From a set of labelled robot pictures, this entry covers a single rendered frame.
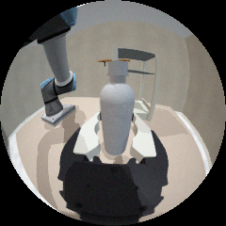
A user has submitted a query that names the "grey bottle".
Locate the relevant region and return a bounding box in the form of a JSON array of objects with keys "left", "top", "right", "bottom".
[{"left": 100, "top": 60, "right": 135, "bottom": 155}]

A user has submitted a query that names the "grey shelving unit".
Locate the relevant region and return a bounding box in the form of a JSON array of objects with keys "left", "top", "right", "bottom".
[{"left": 112, "top": 47, "right": 160, "bottom": 121}]

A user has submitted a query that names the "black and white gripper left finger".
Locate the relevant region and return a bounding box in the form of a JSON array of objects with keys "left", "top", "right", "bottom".
[{"left": 57, "top": 111, "right": 101, "bottom": 182}]

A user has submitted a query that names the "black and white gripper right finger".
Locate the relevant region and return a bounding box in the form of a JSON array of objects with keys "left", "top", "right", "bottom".
[{"left": 130, "top": 112, "right": 169, "bottom": 186}]

